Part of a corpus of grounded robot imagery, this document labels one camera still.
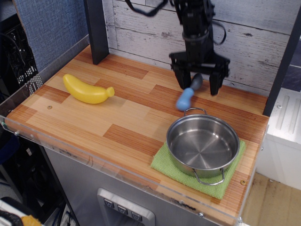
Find dark left frame post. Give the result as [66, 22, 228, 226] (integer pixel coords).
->
[84, 0, 109, 65]

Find dark frame post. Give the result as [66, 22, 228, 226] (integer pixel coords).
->
[84, 0, 109, 65]
[262, 8, 301, 117]

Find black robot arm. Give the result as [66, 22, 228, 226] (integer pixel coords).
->
[169, 0, 230, 96]

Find stainless steel pot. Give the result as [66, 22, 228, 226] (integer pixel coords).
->
[166, 108, 240, 178]

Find yellow object bottom left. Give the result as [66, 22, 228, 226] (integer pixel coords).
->
[21, 215, 42, 226]

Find yellow toy banana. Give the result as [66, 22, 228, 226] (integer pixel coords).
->
[63, 74, 115, 104]

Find clear acrylic table guard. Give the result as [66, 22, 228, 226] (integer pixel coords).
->
[0, 47, 268, 226]

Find black plastic crate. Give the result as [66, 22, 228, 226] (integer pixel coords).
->
[2, 24, 38, 86]

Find dark right frame post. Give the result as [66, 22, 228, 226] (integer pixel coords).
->
[262, 8, 301, 117]

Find blue grey toy spoon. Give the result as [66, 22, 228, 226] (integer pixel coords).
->
[176, 73, 203, 111]

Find white metal cabinet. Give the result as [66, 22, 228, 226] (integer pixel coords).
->
[256, 88, 301, 190]

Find silver dispenser panel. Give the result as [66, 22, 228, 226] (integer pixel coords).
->
[97, 188, 156, 226]

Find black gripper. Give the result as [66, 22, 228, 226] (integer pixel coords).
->
[169, 32, 230, 96]

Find green cloth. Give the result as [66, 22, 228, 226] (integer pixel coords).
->
[150, 140, 246, 200]

